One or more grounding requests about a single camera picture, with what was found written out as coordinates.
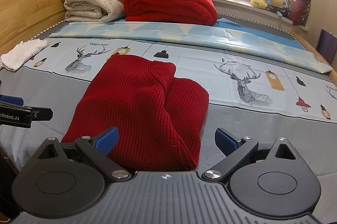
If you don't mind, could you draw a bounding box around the dark red cushion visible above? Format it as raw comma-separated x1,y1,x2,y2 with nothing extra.
288,0,312,26

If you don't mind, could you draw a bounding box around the wooden bed frame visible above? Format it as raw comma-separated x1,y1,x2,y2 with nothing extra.
0,0,337,82

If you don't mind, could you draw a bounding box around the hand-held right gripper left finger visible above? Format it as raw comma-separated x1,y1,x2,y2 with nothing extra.
25,126,132,182

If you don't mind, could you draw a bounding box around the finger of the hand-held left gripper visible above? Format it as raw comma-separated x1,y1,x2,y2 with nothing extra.
0,94,24,106
24,106,53,122

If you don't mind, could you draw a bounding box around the window sill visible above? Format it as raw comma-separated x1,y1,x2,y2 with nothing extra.
211,0,309,30

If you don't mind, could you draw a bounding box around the purple board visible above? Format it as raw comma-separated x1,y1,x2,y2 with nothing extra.
317,28,337,66

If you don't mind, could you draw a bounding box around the grey printed bed sheet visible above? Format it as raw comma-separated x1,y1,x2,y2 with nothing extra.
0,21,337,177

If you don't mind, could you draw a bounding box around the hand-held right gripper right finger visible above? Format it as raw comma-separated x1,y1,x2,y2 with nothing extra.
201,128,314,182

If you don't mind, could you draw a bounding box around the red knit sweater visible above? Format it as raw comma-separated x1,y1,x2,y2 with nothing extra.
61,54,210,172

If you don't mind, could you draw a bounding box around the yellow bear plush toy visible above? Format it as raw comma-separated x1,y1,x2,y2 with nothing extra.
266,0,290,16

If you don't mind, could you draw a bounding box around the small white garment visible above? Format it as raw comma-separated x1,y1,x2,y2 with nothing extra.
0,40,48,72

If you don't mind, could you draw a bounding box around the light blue patterned sheet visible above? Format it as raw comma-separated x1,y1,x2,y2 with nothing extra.
49,17,333,74

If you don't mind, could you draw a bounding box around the red folded blanket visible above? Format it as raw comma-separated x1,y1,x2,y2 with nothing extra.
123,0,218,25

